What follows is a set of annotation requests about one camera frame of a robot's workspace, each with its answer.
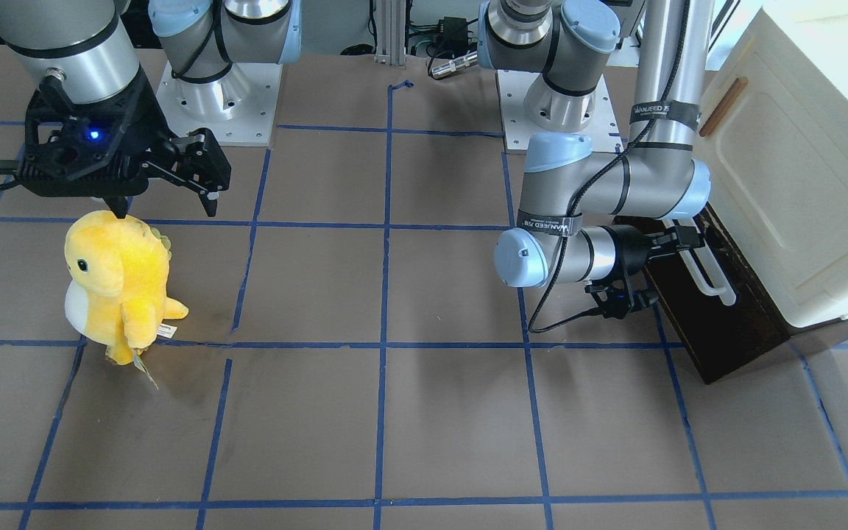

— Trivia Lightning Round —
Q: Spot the black power adapter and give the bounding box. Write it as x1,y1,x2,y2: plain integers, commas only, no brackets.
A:
435,16,469,54

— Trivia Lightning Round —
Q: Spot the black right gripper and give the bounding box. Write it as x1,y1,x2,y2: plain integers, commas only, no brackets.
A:
15,70,232,220

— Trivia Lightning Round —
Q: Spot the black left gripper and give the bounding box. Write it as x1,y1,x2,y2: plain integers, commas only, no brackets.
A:
604,225,704,285

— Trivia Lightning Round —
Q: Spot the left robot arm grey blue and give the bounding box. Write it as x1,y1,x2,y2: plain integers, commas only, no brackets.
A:
478,1,714,288

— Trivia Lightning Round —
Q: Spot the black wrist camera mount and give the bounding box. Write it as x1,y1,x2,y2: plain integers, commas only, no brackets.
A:
582,276,660,319

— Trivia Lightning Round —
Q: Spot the white plastic drawer handle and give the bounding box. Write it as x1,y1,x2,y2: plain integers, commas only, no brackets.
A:
662,218,738,306

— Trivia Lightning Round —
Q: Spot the cream plastic storage box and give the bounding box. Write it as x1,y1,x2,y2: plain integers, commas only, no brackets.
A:
694,1,848,328

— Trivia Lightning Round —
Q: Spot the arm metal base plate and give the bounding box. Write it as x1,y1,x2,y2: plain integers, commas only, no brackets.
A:
156,63,283,146
497,70,623,154

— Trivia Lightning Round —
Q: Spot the aluminium frame post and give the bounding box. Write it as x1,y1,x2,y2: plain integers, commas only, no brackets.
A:
373,0,407,69

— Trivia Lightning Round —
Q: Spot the yellow plush dinosaur toy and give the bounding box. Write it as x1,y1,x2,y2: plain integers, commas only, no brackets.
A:
63,211,188,375

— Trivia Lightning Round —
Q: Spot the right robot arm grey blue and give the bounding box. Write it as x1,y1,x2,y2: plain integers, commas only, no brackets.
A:
0,1,302,218

